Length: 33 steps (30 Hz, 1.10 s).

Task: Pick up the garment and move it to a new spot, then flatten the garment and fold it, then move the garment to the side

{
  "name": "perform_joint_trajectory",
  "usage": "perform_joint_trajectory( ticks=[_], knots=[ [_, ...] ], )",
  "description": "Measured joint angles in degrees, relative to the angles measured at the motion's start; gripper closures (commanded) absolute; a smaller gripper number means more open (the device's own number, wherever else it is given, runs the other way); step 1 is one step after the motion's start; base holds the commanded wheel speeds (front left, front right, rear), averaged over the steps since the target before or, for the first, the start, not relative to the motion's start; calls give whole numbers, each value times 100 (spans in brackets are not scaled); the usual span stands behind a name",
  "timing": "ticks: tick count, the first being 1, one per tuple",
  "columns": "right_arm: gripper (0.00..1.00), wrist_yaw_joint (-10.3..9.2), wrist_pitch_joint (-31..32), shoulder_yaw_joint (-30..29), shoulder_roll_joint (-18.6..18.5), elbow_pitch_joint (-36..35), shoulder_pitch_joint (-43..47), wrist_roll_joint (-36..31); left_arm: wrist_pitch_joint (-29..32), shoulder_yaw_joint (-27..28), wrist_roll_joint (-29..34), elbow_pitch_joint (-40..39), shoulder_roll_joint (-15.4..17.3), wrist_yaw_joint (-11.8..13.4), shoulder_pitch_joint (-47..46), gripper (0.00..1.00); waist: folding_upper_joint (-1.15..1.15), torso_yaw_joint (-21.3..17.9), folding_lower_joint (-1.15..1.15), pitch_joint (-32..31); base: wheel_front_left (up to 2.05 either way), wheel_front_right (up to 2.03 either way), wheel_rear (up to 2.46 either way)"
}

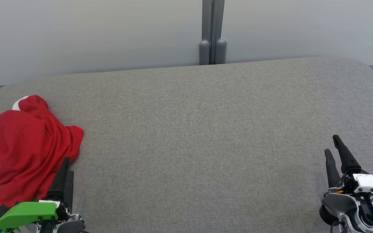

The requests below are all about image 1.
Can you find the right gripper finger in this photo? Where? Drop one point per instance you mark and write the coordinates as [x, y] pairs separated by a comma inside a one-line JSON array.
[[332, 171], [346, 158]]

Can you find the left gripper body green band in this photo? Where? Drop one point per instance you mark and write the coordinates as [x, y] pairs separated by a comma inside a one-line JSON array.
[[28, 213]]

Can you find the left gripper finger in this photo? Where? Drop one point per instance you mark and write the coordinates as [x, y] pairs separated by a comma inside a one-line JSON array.
[[60, 181], [70, 191]]

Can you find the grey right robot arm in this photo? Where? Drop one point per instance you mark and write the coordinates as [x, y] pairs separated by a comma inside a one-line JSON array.
[[338, 207]]

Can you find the red white striped garment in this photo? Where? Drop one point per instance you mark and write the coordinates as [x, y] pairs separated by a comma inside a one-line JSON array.
[[28, 145]]

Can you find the grey fabric sofa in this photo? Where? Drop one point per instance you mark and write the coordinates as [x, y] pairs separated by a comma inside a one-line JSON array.
[[189, 145]]

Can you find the white partition panel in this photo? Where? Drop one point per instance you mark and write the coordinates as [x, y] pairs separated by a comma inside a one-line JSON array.
[[303, 29], [76, 35]]

